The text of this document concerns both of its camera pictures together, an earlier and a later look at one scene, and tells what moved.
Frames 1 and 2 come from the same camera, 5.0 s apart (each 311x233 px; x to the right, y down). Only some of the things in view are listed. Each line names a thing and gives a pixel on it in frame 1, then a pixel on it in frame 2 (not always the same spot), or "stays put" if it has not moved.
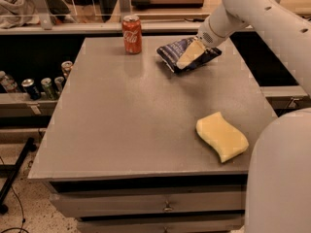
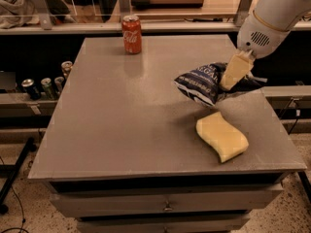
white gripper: x=206 y=35 -> x=259 y=36
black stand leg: x=14 y=170 stays put
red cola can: x=132 y=34 stays put
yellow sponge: x=226 y=140 stays put
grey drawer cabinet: x=122 y=152 stays put
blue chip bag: x=171 y=52 -> x=205 y=83
